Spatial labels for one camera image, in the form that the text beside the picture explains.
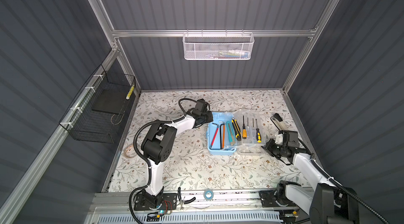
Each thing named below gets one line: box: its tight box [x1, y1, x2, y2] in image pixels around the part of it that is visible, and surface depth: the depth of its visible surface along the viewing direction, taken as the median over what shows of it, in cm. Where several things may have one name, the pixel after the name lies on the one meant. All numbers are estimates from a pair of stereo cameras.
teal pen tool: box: [225, 120, 236, 146], surface depth 90 cm
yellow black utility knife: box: [231, 116, 242, 141], surface depth 93 cm
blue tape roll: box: [203, 188, 215, 201], surface depth 77 cm
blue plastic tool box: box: [206, 109, 266, 156], surface depth 91 cm
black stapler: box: [270, 112, 288, 131], surface depth 101 cm
